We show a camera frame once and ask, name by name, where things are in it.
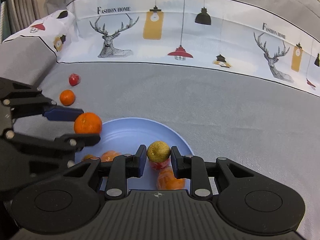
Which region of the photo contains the plastic-wrapped orange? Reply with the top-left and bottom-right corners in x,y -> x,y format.
100,150 -> 121,163
156,166 -> 185,190

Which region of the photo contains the round orange mandarin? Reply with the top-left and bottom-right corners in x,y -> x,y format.
60,89 -> 75,106

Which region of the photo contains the small red fruit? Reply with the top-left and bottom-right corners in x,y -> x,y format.
68,73 -> 81,87

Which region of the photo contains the yellow-green small fruit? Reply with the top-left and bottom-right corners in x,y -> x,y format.
147,141 -> 170,163

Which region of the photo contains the blue round plate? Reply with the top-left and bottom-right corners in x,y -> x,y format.
74,117 -> 196,193

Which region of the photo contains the grey ribbed curtain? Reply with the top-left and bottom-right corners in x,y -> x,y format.
1,0 -> 40,42

